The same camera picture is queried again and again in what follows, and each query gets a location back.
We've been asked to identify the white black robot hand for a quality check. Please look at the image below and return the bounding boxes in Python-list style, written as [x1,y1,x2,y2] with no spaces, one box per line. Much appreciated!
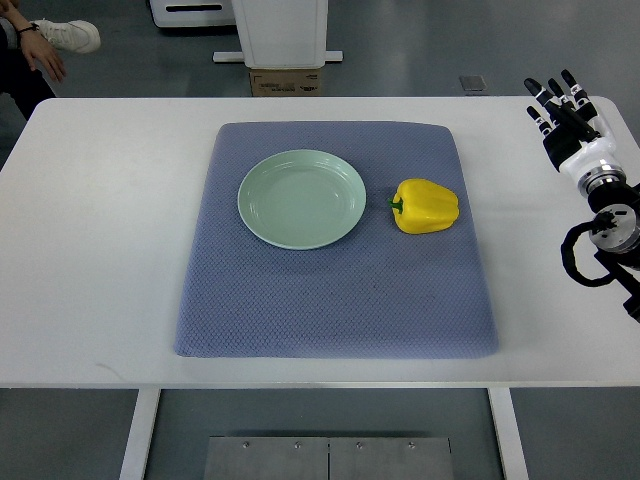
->
[524,70,626,195]

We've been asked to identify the bystander hand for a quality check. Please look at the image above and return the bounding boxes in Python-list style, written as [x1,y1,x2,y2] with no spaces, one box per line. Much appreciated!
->
[20,30,66,82]

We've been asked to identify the yellow bell pepper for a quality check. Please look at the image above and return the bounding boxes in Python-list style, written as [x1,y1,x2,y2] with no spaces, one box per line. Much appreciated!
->
[388,178,459,234]

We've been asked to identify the bystander forearm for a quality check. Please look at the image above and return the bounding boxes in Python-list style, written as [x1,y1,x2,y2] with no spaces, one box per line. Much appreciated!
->
[1,0,34,34]

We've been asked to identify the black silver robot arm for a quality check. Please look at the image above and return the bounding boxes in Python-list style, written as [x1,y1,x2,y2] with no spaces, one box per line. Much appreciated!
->
[560,168,639,320]

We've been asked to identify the grey floor plate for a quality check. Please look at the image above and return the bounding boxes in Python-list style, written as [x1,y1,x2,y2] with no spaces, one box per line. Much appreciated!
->
[459,75,488,92]

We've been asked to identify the light green plate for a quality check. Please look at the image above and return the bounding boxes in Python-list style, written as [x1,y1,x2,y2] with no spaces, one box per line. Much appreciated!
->
[237,149,367,250]

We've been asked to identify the bystander dark trousers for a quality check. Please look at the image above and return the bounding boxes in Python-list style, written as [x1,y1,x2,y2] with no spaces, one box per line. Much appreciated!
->
[1,50,56,120]

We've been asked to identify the white sneaker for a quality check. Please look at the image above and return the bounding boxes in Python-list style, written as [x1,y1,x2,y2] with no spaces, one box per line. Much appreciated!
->
[32,19,101,54]

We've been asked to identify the white cabinet with slot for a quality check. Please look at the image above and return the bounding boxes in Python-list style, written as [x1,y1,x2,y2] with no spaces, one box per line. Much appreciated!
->
[148,0,235,28]

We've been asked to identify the blue textured mat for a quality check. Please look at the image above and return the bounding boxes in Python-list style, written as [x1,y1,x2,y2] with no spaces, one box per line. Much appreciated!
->
[174,121,499,359]

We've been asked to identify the cardboard box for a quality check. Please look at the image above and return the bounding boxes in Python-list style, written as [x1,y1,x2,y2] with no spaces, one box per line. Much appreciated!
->
[249,69,322,97]

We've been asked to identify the right white table leg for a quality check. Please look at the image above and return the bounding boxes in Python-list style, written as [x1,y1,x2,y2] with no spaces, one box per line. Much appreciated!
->
[488,387,529,480]

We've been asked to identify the white table leg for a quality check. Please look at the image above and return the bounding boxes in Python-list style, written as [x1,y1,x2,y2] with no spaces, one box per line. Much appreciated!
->
[488,387,529,480]
[119,388,161,480]

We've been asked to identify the left white table leg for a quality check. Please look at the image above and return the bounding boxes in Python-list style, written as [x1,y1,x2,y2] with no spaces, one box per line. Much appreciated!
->
[119,388,161,480]

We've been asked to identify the white pedestal column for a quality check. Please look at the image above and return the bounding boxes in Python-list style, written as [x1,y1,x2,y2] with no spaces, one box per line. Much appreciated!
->
[212,0,344,70]

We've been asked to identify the metal base plate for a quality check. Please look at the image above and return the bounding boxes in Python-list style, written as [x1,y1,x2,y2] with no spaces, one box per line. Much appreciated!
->
[204,436,454,479]

